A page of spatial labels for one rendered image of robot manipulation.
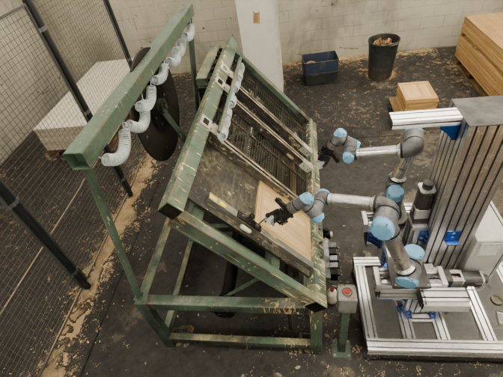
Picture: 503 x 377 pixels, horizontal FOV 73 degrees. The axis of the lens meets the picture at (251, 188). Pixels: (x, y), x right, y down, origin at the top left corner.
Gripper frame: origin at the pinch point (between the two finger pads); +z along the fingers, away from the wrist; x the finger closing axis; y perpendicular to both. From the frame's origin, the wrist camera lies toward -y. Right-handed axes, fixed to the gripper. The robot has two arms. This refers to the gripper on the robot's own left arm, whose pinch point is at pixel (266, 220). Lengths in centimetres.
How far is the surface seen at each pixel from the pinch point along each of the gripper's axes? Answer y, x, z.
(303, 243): 2, 51, 11
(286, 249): 11.8, 25.9, 9.0
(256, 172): -45.4, 9.6, 7.7
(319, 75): -372, 271, 35
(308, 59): -414, 263, 40
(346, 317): 55, 77, 10
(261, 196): -27.9, 14.0, 11.0
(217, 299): 28, 13, 70
